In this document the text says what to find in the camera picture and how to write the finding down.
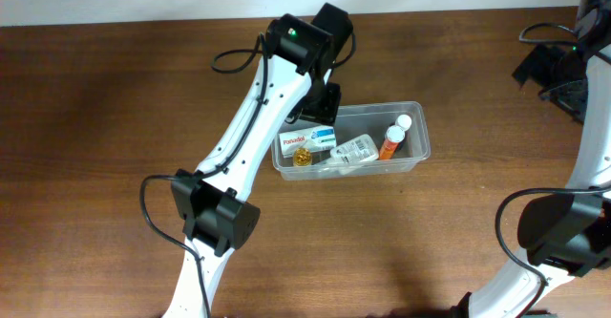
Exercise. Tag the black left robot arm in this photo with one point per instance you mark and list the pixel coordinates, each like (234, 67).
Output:
(296, 59)

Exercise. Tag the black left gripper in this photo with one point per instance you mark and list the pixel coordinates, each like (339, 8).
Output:
(326, 111)

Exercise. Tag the orange tube white cap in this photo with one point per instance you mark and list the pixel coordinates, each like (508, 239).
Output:
(393, 137)

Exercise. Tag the small gold-lid jar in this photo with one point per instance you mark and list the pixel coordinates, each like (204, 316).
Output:
(302, 157)

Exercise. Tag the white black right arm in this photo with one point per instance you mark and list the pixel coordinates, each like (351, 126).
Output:
(552, 236)

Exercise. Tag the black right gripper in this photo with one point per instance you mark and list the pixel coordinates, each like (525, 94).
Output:
(537, 64)

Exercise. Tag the white Panadol box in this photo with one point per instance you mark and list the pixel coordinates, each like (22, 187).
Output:
(315, 139)

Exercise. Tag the clear plastic container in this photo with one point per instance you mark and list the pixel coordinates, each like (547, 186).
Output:
(353, 121)

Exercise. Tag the dark bottle white cap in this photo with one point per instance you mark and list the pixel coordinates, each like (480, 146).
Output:
(404, 122)

